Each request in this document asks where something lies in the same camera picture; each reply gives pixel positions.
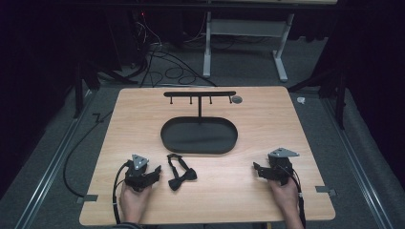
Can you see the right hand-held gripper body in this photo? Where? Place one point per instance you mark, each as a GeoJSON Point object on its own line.
{"type": "Point", "coordinates": [280, 165]}

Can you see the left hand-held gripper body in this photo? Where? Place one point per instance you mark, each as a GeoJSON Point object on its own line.
{"type": "Point", "coordinates": [137, 173]}

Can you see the black bow tie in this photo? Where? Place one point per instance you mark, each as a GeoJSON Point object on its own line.
{"type": "Point", "coordinates": [180, 171]}

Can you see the black hook stand with tray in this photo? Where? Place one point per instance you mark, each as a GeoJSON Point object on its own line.
{"type": "Point", "coordinates": [199, 127]}

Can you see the person's left hand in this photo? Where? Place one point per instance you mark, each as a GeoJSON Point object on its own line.
{"type": "Point", "coordinates": [133, 203]}

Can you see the person's right hand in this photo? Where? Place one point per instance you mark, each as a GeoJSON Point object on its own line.
{"type": "Point", "coordinates": [285, 197]}

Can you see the grey tape strip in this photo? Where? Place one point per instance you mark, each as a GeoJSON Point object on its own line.
{"type": "Point", "coordinates": [86, 198]}
{"type": "Point", "coordinates": [325, 190]}

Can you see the white crumpled scrap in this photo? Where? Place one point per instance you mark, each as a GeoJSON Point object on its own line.
{"type": "Point", "coordinates": [301, 100]}

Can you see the grey table grommet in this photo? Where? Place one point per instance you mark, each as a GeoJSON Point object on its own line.
{"type": "Point", "coordinates": [237, 99]}

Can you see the black metal stand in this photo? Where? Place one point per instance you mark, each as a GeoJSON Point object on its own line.
{"type": "Point", "coordinates": [83, 86]}
{"type": "Point", "coordinates": [334, 89]}

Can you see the white metal desk frame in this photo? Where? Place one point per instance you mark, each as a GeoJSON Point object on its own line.
{"type": "Point", "coordinates": [245, 44]}

